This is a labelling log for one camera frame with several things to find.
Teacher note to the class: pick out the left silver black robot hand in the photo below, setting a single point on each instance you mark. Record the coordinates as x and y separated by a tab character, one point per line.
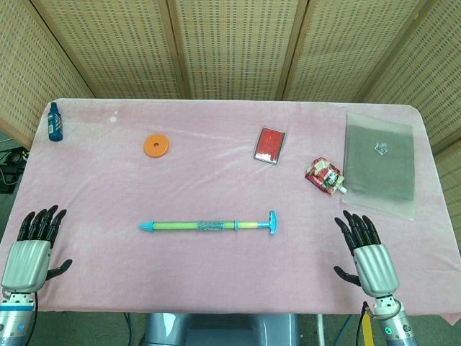
27	265

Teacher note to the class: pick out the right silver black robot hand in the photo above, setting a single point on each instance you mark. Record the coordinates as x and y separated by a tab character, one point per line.
376	268

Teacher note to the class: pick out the green and blue water pump toy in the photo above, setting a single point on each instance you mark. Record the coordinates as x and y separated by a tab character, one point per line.
180	226

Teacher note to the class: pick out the yellow tag strip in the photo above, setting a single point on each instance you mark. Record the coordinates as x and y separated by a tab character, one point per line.
367	328

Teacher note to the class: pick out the white table leg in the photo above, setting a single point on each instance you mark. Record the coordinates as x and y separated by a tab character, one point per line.
320	329

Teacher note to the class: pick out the grey cloth in clear bag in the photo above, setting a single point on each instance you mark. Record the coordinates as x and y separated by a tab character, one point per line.
381	169

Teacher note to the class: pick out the black equipment on floor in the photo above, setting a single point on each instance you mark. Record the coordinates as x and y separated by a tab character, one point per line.
11	164

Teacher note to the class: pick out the crumpled red spout pouch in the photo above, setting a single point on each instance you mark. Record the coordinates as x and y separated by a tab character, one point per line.
322	174

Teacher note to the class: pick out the blue spray bottle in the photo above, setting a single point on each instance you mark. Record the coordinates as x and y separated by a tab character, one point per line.
55	126

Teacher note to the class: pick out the pink tablecloth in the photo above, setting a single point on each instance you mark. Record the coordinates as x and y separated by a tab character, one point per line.
216	274

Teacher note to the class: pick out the red ink pad box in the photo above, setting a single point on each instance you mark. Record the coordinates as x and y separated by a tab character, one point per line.
269	144

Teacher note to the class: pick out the grey robot torso base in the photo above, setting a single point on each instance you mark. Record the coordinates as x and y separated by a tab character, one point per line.
216	329

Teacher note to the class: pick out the orange disc with hole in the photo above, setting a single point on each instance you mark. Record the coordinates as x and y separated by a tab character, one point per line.
162	148

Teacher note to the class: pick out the woven bamboo folding screen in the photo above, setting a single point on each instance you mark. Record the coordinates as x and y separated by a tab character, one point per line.
234	47

